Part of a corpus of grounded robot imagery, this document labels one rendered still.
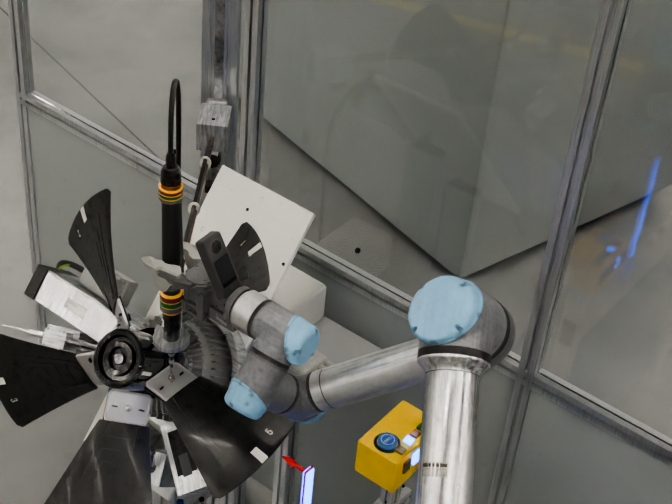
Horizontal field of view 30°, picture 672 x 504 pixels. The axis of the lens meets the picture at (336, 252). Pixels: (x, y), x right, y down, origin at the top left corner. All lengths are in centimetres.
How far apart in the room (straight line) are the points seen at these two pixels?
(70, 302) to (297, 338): 80
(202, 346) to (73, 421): 154
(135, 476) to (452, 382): 85
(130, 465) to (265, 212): 60
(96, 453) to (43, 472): 141
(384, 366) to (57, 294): 92
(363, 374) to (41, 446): 200
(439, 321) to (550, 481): 118
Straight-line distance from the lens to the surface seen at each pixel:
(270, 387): 215
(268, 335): 214
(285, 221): 267
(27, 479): 394
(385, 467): 256
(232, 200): 274
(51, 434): 406
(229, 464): 240
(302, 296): 304
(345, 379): 219
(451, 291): 195
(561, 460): 299
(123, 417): 255
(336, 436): 345
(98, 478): 256
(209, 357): 260
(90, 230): 264
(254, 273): 240
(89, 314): 276
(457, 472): 192
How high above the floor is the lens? 293
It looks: 38 degrees down
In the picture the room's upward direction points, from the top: 6 degrees clockwise
